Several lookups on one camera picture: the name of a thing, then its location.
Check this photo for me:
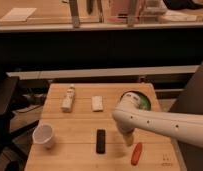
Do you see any green round plate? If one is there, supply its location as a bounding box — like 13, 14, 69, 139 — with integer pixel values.
120, 91, 151, 111

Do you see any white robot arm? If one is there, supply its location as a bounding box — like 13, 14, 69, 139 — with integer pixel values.
112, 92, 203, 148

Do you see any white paper sheet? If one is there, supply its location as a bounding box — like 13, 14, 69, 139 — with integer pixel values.
0, 8, 36, 22

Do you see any black chair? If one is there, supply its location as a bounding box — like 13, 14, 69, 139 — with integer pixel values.
0, 77, 19, 155

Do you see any white toy bottle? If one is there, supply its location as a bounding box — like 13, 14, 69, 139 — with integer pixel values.
61, 84, 75, 113

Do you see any white paper cup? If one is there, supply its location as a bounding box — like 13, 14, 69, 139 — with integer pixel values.
32, 124, 55, 149

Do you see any black eraser block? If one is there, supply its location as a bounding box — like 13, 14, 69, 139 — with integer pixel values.
96, 129, 106, 154

